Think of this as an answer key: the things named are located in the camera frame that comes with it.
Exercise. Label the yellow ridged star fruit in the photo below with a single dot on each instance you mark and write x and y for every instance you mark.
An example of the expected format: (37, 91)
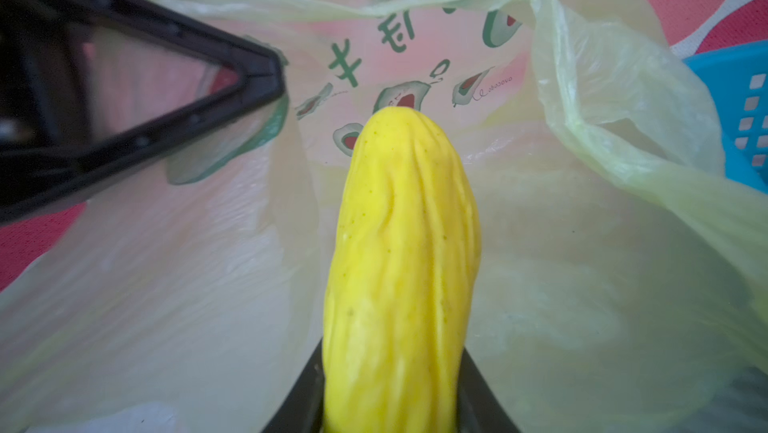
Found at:
(398, 299)

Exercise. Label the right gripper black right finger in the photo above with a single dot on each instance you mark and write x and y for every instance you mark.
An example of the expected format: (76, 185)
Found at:
(478, 410)

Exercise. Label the teal plastic mesh basket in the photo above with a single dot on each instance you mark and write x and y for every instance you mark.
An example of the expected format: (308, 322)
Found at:
(736, 78)

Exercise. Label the yellow translucent plastic bag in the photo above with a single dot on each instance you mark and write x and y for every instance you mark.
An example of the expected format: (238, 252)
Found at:
(623, 282)

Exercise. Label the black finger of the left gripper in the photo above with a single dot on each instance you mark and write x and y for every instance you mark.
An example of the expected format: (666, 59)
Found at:
(94, 90)

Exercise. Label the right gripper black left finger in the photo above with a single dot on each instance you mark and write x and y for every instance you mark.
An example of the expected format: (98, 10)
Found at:
(302, 409)

